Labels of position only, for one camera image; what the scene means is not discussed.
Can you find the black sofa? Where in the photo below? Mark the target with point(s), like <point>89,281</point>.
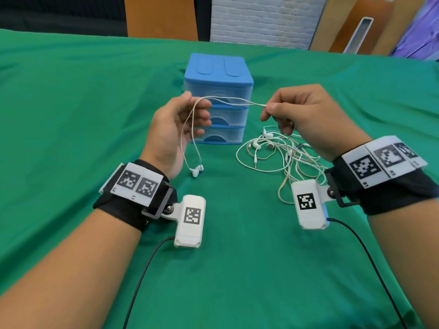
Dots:
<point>61,25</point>

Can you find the tan wooden board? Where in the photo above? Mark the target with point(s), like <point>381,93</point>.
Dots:
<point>403,23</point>
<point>329,23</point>

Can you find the white metal frame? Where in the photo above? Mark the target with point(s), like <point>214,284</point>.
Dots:
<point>358,35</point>

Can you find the purple cloth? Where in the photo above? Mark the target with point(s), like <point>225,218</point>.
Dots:
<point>422,37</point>

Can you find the white left marker tag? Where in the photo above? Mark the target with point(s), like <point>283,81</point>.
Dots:
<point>135,185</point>

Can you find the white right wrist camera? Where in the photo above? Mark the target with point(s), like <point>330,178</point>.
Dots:
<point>310,219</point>

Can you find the person's right forearm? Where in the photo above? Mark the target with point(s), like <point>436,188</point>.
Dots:
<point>415,256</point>

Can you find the green tablecloth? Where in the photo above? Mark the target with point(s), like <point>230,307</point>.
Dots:
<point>68,116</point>

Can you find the person's right hand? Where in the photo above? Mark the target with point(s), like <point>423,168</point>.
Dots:
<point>319,119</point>

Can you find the wide orange wooden panel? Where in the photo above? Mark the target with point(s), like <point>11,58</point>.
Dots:
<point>161,17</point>

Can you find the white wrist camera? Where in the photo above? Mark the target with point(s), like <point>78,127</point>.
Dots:
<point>310,219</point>
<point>188,236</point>

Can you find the person's left forearm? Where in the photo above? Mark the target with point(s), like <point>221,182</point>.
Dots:
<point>68,270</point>

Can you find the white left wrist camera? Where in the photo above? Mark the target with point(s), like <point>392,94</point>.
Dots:
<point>188,236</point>

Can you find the blue plastic mini drawer unit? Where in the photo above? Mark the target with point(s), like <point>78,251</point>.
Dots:
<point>219,68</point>

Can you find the white marker tag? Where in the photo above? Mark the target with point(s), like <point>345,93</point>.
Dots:
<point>365,167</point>
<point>135,185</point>

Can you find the person's left hand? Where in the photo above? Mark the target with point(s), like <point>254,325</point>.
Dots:
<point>168,133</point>

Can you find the white right marker tag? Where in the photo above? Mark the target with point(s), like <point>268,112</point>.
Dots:
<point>365,167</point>

